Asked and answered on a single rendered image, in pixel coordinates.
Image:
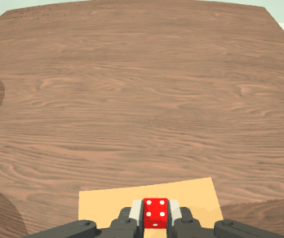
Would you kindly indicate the red die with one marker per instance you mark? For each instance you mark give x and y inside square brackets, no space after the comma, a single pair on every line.
[155,213]

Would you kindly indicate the pale yellow mat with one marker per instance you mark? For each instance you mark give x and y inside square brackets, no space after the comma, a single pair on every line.
[103,206]

